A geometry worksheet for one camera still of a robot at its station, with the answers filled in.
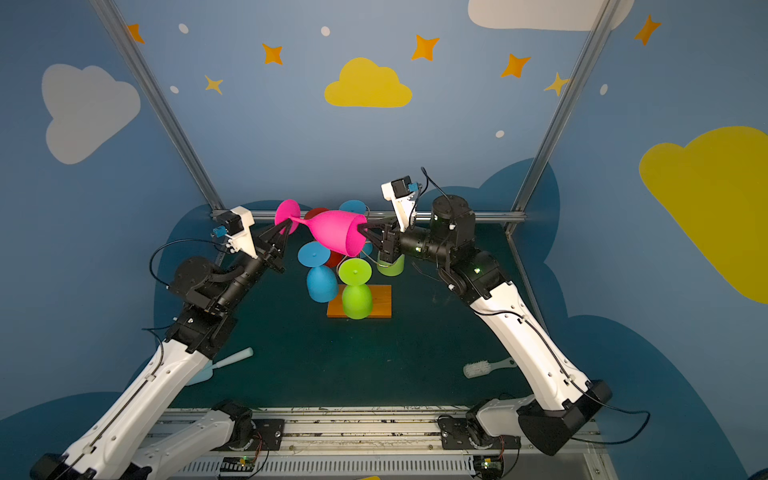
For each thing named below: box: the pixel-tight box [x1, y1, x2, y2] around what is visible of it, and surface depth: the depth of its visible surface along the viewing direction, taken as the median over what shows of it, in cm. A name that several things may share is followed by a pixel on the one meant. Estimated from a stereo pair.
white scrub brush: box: [463, 357, 518, 379], surface depth 87 cm
